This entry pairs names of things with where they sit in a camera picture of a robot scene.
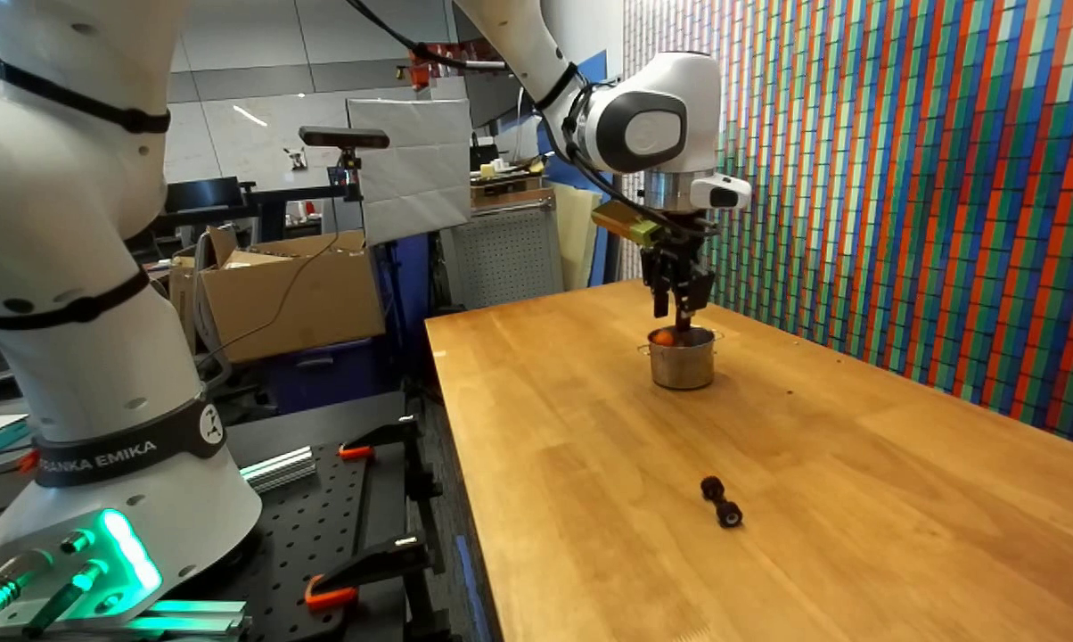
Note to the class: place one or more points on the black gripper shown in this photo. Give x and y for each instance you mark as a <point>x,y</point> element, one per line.
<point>674,270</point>

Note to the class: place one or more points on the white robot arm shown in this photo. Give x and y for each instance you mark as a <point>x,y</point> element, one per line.
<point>133,489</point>

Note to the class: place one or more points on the silver metal pot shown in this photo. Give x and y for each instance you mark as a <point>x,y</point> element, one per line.
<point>687,366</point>

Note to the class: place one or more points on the small black dumbbell object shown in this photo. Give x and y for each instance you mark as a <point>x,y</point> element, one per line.
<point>729,515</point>

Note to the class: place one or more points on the orange black clamp far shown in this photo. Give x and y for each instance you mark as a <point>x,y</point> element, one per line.
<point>366,443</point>

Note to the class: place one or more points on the orange black clamp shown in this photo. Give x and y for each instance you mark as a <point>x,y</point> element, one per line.
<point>339,586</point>
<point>366,443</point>

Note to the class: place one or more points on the orange black clamp near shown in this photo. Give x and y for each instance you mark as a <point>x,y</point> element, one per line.
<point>339,586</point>

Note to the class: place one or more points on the cardboard box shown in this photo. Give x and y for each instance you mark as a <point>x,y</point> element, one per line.
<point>275,297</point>

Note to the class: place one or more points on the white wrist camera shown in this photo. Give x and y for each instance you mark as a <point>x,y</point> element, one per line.
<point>722,196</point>

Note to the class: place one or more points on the black bar camera on tripod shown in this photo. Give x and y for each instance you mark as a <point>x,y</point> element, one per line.
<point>348,140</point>

